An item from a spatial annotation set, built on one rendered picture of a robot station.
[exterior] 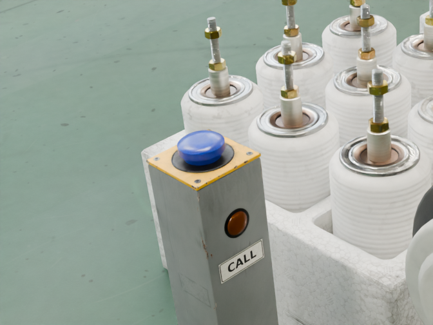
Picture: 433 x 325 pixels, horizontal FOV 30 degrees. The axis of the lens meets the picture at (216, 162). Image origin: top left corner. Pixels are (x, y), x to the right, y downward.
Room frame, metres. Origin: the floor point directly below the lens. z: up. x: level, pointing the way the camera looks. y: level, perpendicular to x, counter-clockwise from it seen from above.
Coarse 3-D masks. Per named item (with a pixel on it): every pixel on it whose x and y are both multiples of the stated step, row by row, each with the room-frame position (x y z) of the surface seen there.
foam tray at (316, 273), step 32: (288, 224) 0.67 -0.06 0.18; (320, 224) 0.68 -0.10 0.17; (288, 256) 0.66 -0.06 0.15; (320, 256) 0.62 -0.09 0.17; (352, 256) 0.60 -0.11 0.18; (288, 288) 0.66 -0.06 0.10; (320, 288) 0.62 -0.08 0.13; (352, 288) 0.59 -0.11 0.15; (384, 288) 0.56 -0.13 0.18; (288, 320) 0.67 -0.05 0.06; (320, 320) 0.62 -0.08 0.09; (352, 320) 0.59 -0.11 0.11; (384, 320) 0.56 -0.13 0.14; (416, 320) 0.57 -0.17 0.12
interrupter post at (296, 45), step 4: (284, 36) 0.91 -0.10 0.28; (288, 36) 0.91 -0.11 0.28; (292, 36) 0.91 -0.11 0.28; (296, 36) 0.91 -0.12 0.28; (300, 36) 0.91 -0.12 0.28; (292, 40) 0.91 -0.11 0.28; (296, 40) 0.91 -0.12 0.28; (300, 40) 0.91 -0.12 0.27; (292, 44) 0.91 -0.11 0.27; (296, 44) 0.91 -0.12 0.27; (300, 44) 0.91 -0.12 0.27; (292, 48) 0.91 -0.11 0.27; (296, 48) 0.91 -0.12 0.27; (300, 48) 0.91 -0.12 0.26; (296, 52) 0.91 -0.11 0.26; (300, 52) 0.91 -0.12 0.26; (296, 56) 0.91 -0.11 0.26; (300, 56) 0.91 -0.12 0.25; (296, 60) 0.91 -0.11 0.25
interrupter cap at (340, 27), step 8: (344, 16) 1.02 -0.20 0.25; (376, 16) 1.00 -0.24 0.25; (336, 24) 1.00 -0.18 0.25; (344, 24) 1.00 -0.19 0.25; (376, 24) 0.98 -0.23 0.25; (384, 24) 0.98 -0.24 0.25; (336, 32) 0.97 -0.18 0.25; (344, 32) 0.97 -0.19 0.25; (352, 32) 0.96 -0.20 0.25; (360, 32) 0.96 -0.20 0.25; (376, 32) 0.95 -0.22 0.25
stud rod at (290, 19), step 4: (288, 8) 0.91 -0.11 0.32; (292, 8) 0.91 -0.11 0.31; (288, 12) 0.91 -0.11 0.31; (292, 12) 0.91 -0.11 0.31; (288, 16) 0.91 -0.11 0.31; (292, 16) 0.91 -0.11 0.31; (288, 20) 0.92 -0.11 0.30; (292, 20) 0.91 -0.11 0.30; (288, 24) 0.91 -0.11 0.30; (292, 24) 0.91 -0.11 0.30
